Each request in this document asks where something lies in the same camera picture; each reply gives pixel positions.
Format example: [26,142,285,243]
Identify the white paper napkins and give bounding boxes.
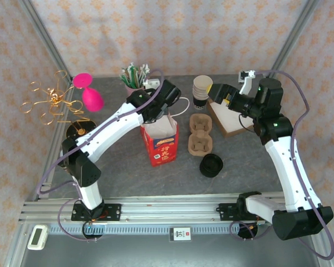
[210,101,254,131]

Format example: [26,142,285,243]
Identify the red paper takeout bag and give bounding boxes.
[140,97,190,167]

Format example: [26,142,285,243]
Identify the brown pulp cup carrier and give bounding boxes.
[188,113,214,156]

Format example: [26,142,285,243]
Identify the stack of black cup lids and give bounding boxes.
[199,153,224,179]

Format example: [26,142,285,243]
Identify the pink straw holder cup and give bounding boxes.
[124,82,145,97]

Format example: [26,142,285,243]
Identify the green white wrapped straw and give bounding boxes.
[122,67,134,88]
[137,65,146,88]
[140,64,151,84]
[119,72,132,88]
[129,63,137,88]

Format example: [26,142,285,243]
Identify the brown cardboard napkin box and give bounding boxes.
[207,94,257,139]

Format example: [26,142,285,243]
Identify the magenta wine glass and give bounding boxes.
[72,72,105,112]

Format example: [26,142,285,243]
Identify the white label card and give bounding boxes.
[169,227,192,242]

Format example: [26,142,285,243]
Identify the white digital timer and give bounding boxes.
[27,224,50,250]

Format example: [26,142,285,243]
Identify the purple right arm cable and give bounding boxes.
[229,69,334,261]

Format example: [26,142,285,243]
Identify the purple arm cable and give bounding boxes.
[38,68,165,242]
[229,69,334,261]

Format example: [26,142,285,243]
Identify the aluminium frame post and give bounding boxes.
[266,0,323,84]
[18,0,75,84]

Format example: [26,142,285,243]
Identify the gold wire rack marble base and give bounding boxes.
[19,70,99,143]

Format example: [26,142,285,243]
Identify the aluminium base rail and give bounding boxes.
[19,196,323,223]

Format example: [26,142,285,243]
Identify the grey slotted cable duct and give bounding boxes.
[48,225,232,235]

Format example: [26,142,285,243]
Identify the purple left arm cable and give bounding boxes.
[38,68,165,242]

